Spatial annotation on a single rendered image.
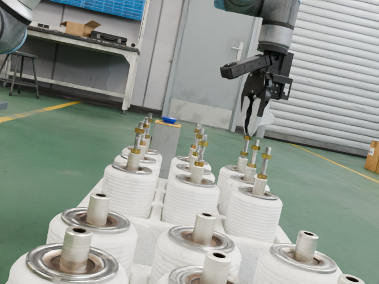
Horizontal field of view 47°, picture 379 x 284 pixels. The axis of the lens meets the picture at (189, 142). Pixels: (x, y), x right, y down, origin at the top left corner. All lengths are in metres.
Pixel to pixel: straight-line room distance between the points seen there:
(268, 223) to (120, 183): 0.27
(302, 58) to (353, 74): 0.74
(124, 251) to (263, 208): 0.37
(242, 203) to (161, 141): 0.44
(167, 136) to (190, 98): 4.66
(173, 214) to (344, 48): 5.61
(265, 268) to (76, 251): 0.22
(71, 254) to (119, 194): 0.41
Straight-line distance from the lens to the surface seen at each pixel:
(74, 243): 0.37
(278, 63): 1.06
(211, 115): 5.87
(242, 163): 1.04
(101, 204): 0.48
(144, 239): 0.76
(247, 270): 0.79
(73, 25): 5.47
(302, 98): 6.08
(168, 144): 1.17
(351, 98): 6.32
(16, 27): 1.13
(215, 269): 0.38
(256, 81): 1.03
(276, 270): 0.50
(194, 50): 5.85
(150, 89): 5.82
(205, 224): 0.49
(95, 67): 5.87
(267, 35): 1.03
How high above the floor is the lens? 0.41
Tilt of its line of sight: 6 degrees down
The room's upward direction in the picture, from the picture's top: 12 degrees clockwise
